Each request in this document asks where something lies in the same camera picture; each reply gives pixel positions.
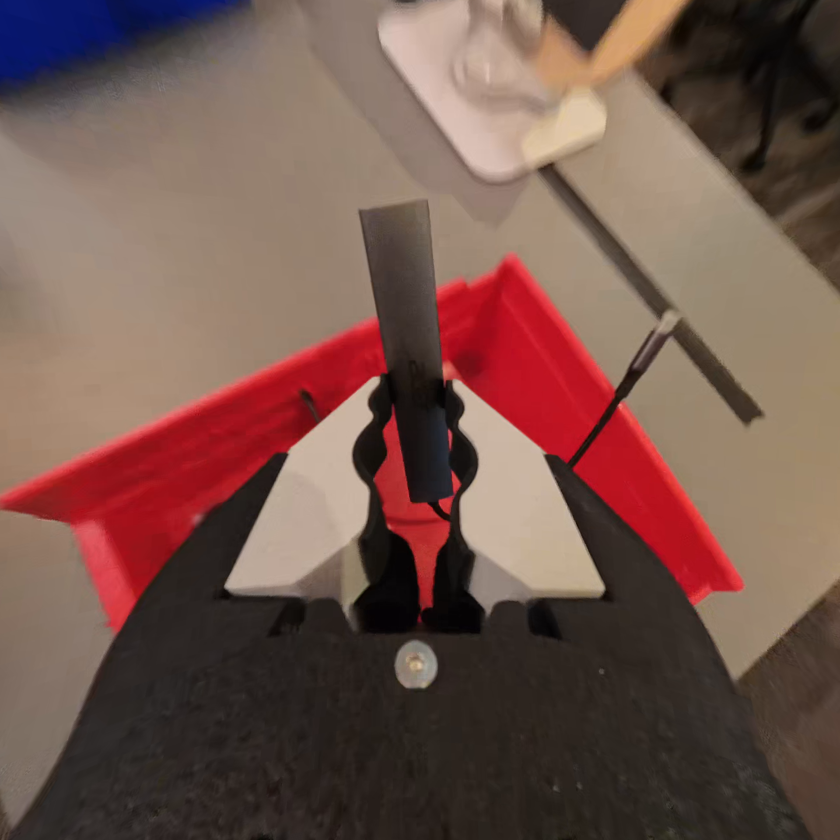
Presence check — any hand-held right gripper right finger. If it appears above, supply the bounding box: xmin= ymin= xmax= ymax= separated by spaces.
xmin=422 ymin=378 xmax=606 ymax=632

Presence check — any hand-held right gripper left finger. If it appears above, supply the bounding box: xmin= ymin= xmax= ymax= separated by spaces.
xmin=225 ymin=375 xmax=422 ymax=633

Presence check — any red plastic bin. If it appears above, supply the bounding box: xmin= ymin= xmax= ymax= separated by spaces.
xmin=0 ymin=255 xmax=746 ymax=634

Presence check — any black divider card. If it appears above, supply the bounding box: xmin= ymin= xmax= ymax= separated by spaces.
xmin=359 ymin=200 xmax=455 ymax=505

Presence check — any blue plastic bin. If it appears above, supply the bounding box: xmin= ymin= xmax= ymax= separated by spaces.
xmin=0 ymin=0 xmax=250 ymax=86

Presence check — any grey desk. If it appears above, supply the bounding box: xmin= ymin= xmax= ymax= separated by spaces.
xmin=0 ymin=0 xmax=840 ymax=824

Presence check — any white tablet stand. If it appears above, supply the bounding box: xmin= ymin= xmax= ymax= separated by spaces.
xmin=377 ymin=0 xmax=608 ymax=185

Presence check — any black cable with silver plug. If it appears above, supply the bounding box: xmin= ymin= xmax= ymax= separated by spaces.
xmin=566 ymin=310 xmax=683 ymax=470

